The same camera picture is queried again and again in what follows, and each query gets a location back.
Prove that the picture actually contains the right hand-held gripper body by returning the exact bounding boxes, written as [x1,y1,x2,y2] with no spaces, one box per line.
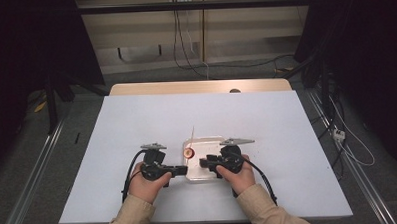
[216,136,257,175]

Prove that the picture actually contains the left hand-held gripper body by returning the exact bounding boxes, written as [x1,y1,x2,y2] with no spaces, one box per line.
[139,142,174,182]

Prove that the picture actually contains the thin wooden skewer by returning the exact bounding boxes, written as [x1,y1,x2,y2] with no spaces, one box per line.
[184,125,196,167]

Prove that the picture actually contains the person's left hand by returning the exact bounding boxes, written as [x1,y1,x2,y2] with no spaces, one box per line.
[127,160,174,205]

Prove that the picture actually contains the person's right hand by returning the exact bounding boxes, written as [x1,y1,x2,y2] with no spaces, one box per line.
[215,154,257,196]

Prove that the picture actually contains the white table cover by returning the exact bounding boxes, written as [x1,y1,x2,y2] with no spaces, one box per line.
[54,87,354,224]

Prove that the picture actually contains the wooden table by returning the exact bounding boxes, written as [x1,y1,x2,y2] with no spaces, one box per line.
[108,77,293,98]

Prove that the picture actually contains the white power strip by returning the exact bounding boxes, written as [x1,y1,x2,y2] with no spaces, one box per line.
[331,126,348,143]

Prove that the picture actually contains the black metal stand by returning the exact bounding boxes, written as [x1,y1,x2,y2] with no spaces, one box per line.
[42,70,76,135]

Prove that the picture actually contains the black curtain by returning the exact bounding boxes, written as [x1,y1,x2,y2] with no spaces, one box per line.
[0,0,108,173]
[292,0,397,177]

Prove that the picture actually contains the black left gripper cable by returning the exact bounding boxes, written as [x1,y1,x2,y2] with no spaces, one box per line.
[120,149,150,204]

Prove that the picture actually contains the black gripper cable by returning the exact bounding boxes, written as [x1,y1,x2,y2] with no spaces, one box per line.
[236,150,279,208]
[120,149,150,204]

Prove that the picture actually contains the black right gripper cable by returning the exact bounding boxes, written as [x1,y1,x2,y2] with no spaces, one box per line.
[236,150,279,208]

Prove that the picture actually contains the metal floor rail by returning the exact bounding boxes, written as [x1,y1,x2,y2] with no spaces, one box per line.
[0,112,75,224]
[305,86,397,224]

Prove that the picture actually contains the long white floor cable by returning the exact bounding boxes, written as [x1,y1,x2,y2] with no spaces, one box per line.
[328,94,376,168]

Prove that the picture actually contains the black power cable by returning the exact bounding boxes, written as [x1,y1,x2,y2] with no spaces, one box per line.
[175,0,216,82]
[171,0,201,78]

